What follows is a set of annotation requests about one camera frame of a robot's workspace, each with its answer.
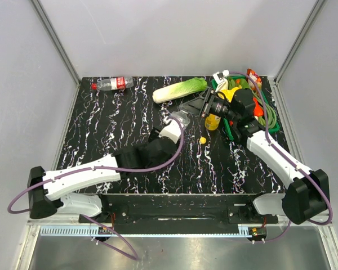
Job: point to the red-label soda bottle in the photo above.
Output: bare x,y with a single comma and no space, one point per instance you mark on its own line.
113,84

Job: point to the green plastic basket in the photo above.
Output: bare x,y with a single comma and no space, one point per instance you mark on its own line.
266,101

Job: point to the toy napa cabbage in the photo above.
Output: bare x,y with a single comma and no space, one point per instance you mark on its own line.
179,90

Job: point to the toy green beans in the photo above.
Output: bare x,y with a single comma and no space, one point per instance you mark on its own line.
241,81

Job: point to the yellow juice bottle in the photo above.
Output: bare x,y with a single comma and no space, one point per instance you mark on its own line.
212,122

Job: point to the clear blue-cap water bottle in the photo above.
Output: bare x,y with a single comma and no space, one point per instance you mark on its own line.
182,117

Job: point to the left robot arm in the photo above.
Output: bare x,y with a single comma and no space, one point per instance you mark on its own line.
54,191

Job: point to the yellow bottle cap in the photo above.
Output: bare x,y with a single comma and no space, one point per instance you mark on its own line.
202,140

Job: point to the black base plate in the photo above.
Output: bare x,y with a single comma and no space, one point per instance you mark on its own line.
179,214

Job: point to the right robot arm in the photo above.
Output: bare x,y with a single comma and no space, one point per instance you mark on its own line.
307,191

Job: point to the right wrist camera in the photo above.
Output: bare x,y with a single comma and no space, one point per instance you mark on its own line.
221,79

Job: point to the red snack packet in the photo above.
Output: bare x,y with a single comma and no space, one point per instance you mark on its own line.
256,78

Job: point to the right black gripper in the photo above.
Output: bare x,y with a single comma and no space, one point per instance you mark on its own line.
196,106

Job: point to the toy orange carrot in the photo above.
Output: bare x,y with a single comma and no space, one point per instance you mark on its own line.
258,111

